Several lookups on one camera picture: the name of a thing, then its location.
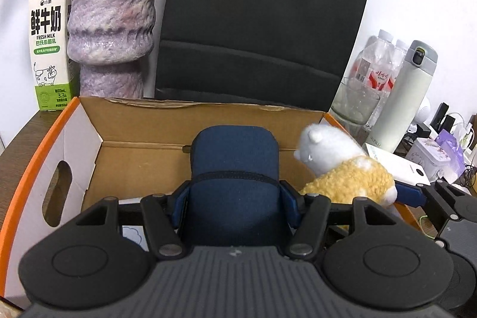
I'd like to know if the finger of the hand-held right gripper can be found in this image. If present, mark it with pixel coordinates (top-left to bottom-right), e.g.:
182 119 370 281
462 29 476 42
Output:
395 180 477 220
436 218 477 252

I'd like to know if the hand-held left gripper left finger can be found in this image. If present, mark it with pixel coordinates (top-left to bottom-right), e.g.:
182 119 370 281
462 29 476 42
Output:
76 181 191 260

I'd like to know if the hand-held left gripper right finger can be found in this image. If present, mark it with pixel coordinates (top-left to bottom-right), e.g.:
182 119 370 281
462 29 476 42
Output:
279 181 403 260

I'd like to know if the navy fabric pouch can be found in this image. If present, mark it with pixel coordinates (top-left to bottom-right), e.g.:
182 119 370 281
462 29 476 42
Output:
179 125 295 248

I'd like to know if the white and yellow plush toy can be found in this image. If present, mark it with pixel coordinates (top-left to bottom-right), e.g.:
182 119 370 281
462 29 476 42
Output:
294 122 399 232

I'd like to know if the cardboard box with orange rim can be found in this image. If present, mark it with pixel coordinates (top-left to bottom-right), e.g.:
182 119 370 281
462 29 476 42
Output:
0 96 422 311

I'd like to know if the white power bank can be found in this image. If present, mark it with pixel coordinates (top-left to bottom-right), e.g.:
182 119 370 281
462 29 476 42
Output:
363 143 429 188

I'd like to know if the white floral tin box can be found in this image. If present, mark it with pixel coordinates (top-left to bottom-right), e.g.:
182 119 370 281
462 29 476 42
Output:
404 137 446 182

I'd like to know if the white printed card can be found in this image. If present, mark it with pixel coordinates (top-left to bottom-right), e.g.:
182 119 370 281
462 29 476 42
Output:
122 225 145 249

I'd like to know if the purple tissue box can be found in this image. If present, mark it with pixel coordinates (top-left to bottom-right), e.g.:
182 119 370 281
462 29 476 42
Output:
436 129 466 184

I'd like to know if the white round speaker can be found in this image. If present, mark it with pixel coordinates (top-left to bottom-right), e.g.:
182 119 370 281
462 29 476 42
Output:
408 96 431 134

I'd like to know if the white thermos flask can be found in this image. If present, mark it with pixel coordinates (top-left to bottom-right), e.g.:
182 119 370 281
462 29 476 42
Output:
371 40 438 153

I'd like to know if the clear glass cup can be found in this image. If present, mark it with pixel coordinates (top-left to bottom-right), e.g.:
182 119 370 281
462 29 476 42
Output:
330 77 381 140

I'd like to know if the clear water bottle red label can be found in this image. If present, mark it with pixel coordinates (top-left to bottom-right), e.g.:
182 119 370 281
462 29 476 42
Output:
388 38 410 91
350 29 396 132

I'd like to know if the black paper bag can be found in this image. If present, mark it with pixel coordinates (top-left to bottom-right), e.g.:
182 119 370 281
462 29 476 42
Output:
154 0 377 108

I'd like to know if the purple marbled vase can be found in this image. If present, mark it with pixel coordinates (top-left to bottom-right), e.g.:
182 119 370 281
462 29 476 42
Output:
67 0 162 99

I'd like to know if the white and green milk carton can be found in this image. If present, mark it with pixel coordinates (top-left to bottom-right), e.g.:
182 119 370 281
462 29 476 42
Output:
29 0 80 112

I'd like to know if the green cable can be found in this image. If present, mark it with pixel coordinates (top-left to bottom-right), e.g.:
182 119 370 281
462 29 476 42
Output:
419 215 433 238

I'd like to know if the black cable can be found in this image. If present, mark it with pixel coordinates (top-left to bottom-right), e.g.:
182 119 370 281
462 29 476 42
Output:
462 163 477 189

